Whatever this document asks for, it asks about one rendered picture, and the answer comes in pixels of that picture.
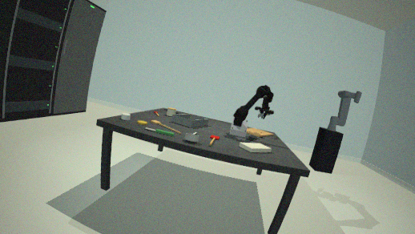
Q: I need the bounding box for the red spatula with wooden handle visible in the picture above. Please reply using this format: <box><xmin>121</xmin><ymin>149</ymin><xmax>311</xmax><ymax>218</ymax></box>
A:
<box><xmin>209</xmin><ymin>135</ymin><xmax>219</xmax><ymax>146</ymax></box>

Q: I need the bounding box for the cream flat block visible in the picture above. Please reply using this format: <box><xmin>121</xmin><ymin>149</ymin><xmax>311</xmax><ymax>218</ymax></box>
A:
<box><xmin>239</xmin><ymin>142</ymin><xmax>272</xmax><ymax>153</ymax></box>

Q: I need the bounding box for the white long-handled ladle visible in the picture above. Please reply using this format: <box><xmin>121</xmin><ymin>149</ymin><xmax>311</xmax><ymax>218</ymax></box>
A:
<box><xmin>185</xmin><ymin>132</ymin><xmax>199</xmax><ymax>143</ymax></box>

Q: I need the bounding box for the white jar with orange lid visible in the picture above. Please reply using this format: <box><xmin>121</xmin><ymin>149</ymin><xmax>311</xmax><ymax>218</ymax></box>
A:
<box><xmin>167</xmin><ymin>107</ymin><xmax>176</xmax><ymax>116</ymax></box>

